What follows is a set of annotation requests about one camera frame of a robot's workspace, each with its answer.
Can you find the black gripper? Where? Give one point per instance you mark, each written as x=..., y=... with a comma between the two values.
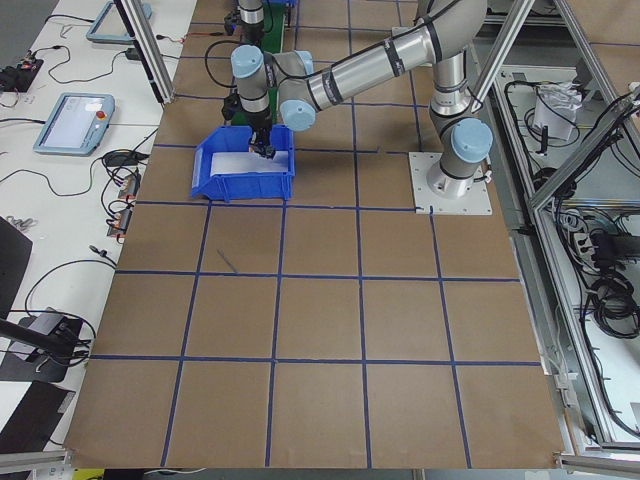
x=261, y=123
x=248, y=31

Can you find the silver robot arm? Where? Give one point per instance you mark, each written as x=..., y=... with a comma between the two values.
x=252, y=20
x=439, y=37

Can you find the green conveyor belt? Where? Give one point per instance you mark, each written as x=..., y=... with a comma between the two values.
x=275, y=23

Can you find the left blue plastic bin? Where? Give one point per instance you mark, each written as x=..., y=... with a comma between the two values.
x=241, y=186

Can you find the white foam bin liner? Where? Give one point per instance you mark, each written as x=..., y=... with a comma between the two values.
x=248, y=162

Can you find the far teach pendant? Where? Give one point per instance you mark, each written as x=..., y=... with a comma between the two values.
x=108, y=27

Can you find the teach pendant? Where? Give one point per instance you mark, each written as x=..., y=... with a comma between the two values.
x=108, y=27
x=76, y=125

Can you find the near teach pendant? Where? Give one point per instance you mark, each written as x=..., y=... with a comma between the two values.
x=76, y=125

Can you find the white crumpled bag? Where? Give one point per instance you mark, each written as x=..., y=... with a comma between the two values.
x=556, y=109

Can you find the black monitor stand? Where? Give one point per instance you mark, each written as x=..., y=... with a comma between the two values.
x=40, y=348

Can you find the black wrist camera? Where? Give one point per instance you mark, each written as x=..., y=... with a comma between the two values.
x=231, y=106

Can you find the aluminium frame post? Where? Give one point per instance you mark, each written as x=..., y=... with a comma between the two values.
x=139, y=29

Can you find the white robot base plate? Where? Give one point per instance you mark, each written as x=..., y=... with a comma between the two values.
x=434, y=193

